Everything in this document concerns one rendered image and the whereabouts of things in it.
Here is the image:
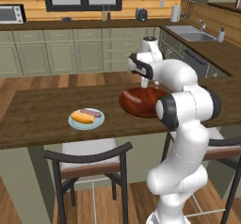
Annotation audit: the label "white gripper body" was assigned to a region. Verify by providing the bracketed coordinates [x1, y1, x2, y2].
[139, 76, 151, 89]

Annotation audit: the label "pink sausage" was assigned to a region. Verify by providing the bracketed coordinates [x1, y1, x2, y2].
[122, 90, 144, 105]
[79, 108, 104, 119]

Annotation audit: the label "red-brown wooden bowl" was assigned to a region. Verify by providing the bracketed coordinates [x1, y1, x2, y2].
[118, 87, 169, 120]

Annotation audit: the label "light blue plate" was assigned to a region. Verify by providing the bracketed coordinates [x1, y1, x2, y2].
[68, 107, 106, 132]

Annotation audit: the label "yellow bun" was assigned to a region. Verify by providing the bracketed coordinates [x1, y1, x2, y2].
[70, 110, 96, 125]

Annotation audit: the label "green cupboards beside sink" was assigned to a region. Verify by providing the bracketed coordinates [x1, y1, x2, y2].
[158, 27, 233, 80]

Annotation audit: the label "dark dishwasher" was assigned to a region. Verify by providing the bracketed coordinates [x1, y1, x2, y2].
[183, 46, 210, 80]

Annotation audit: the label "grey sink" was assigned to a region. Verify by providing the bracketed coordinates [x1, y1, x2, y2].
[165, 24, 218, 43]

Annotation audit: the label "white paper towel roll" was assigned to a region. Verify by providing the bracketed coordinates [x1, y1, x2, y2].
[170, 3, 183, 24]

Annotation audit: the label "silver tap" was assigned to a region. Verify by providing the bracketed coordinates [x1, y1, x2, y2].
[198, 19, 207, 32]

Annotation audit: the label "white soap dispenser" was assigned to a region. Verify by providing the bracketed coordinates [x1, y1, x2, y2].
[217, 26, 226, 44]

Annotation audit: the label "hanging kitchen tools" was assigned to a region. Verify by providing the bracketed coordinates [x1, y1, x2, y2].
[181, 0, 196, 20]

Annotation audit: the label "green lower cupboard run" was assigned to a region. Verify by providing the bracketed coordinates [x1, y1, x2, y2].
[0, 26, 161, 79]

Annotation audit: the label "dark chair with white seat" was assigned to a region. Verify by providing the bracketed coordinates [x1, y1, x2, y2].
[160, 126, 241, 224]
[42, 138, 134, 224]

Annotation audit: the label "silver toaster oven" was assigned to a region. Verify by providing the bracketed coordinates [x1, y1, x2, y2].
[0, 4, 27, 25]

